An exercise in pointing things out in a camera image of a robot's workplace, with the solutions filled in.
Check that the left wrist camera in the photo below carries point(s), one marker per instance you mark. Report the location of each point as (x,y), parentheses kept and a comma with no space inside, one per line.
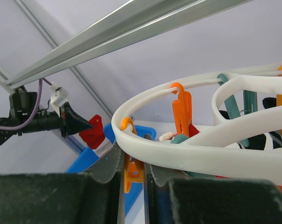
(58,97)

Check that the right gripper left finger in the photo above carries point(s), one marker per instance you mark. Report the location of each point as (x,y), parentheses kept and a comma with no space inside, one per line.
(94,196)

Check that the black striped sock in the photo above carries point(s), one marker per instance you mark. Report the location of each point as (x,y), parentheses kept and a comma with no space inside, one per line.
(268,120)

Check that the teal clothes peg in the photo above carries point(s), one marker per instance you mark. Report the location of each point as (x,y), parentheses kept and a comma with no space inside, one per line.
(249,102)

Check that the white round clip hanger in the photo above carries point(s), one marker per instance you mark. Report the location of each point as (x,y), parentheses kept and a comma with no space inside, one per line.
(200,153)

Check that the horizontal aluminium rail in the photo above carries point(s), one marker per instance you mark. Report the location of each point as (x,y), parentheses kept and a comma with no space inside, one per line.
(133,22)

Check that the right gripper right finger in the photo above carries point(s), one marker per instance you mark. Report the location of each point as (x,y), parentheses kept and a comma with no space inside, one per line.
(173,197)

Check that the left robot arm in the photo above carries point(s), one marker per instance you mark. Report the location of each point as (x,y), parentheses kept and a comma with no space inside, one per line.
(21,107)

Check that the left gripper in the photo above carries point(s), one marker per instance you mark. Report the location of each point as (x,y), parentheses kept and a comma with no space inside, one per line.
(70,122)

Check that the red santa sock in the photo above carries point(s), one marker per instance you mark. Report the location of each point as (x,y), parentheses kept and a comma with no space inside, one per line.
(170,135)

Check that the red snowflake sock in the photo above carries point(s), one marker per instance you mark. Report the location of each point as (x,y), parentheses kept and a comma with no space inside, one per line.
(95,137)

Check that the yellow orange clothes peg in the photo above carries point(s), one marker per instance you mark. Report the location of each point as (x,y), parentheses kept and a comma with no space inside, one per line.
(133,168)

